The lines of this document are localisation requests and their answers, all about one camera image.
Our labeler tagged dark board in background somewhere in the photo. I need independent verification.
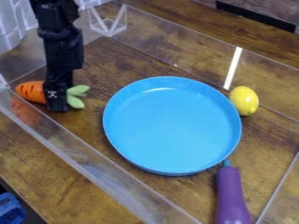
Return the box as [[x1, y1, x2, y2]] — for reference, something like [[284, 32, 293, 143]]
[[217, 0, 297, 33]]

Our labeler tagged yellow toy lemon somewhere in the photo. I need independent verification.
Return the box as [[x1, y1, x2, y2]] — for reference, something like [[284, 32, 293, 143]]
[[229, 86, 260, 116]]

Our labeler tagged purple toy eggplant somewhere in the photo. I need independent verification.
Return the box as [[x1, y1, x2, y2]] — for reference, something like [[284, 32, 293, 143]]
[[217, 159, 253, 224]]

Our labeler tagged blue box at corner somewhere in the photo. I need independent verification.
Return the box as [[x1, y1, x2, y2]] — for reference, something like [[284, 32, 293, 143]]
[[0, 192, 27, 224]]

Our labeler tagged white patterned curtain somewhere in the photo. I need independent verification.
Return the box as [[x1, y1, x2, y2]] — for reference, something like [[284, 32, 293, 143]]
[[0, 0, 113, 54]]

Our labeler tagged clear acrylic enclosure wall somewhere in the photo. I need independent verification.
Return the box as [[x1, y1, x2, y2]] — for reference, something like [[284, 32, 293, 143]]
[[0, 0, 299, 224]]

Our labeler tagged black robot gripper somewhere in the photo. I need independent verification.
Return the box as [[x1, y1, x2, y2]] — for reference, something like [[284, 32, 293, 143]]
[[30, 0, 85, 112]]

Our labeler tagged orange toy carrot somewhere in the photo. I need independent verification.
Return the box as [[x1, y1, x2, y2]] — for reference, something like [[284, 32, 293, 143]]
[[14, 80, 90, 109]]

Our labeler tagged blue round plate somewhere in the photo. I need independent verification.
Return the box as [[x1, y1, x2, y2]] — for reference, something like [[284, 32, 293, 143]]
[[103, 76, 242, 176]]

